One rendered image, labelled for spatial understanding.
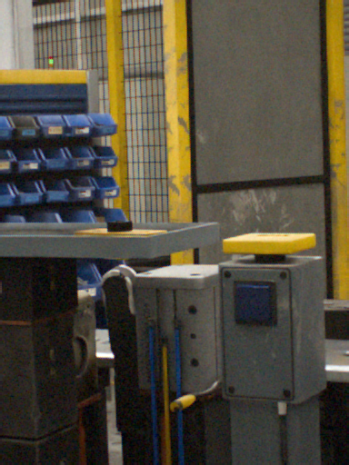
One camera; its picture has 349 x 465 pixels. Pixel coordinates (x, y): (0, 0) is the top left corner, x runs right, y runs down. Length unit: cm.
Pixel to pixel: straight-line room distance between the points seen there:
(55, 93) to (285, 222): 107
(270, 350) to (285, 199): 385
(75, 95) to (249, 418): 351
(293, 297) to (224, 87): 360
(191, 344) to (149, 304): 6
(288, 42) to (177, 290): 370
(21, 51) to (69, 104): 199
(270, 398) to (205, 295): 22
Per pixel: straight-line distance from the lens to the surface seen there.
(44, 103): 439
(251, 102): 465
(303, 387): 99
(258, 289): 97
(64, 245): 101
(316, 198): 496
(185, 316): 118
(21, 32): 644
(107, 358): 137
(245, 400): 100
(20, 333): 109
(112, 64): 606
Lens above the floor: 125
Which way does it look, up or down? 5 degrees down
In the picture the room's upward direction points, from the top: 2 degrees counter-clockwise
